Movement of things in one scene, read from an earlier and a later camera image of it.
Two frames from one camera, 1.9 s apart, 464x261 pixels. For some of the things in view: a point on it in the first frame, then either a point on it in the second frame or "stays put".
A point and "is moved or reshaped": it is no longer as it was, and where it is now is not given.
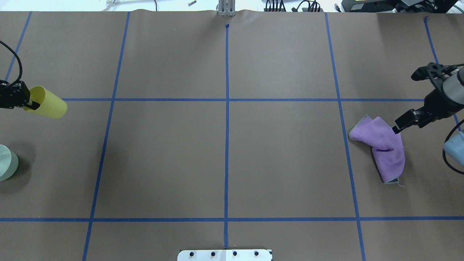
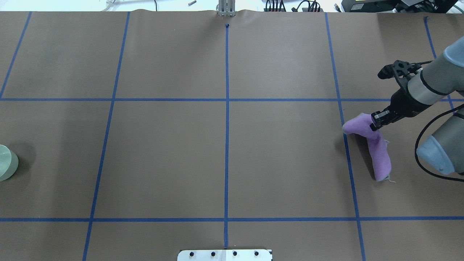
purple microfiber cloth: (387, 146) is moved or reshaped
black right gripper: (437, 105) → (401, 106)
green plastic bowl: (9, 163) stays put
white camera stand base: (225, 255) stays put
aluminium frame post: (227, 8) stays put
